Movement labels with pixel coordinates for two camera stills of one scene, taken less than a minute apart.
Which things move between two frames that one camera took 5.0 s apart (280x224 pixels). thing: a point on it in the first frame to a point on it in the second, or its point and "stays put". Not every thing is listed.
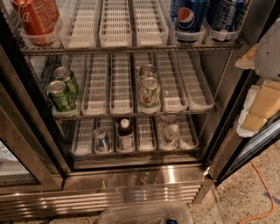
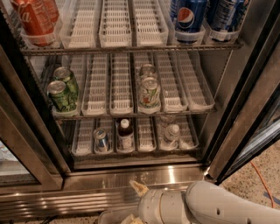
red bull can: (101, 140) stays put
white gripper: (269, 59) to (149, 206)
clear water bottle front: (171, 137) stays put
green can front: (59, 95) stays put
